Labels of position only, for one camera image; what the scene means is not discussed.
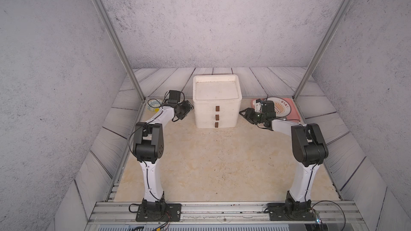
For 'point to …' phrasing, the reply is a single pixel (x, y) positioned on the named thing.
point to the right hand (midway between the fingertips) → (240, 113)
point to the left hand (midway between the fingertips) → (195, 108)
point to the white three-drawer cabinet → (217, 98)
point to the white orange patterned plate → (282, 107)
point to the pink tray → (294, 115)
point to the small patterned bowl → (152, 104)
